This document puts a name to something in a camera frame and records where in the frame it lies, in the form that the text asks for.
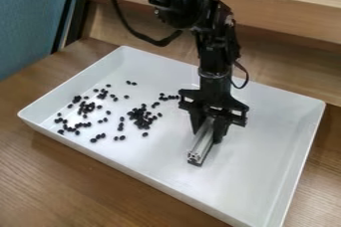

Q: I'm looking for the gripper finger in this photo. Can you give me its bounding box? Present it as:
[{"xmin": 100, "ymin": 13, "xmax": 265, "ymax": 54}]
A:
[
  {"xmin": 210, "ymin": 116, "xmax": 232, "ymax": 144},
  {"xmin": 187, "ymin": 106, "xmax": 209, "ymax": 135}
]

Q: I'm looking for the pile of black bits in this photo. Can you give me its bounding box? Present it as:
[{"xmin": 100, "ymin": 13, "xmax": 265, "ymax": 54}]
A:
[{"xmin": 53, "ymin": 80, "xmax": 184, "ymax": 144}]

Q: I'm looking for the silver metal bar tool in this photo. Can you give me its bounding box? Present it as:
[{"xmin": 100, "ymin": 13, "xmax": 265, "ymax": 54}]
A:
[{"xmin": 184, "ymin": 118, "xmax": 220, "ymax": 167}]

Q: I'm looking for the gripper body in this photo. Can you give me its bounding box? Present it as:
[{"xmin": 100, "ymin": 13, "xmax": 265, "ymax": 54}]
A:
[{"xmin": 176, "ymin": 70, "xmax": 251, "ymax": 128}]

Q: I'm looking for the white tray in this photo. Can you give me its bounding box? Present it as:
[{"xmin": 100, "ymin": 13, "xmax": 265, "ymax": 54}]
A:
[{"xmin": 17, "ymin": 45, "xmax": 328, "ymax": 227}]

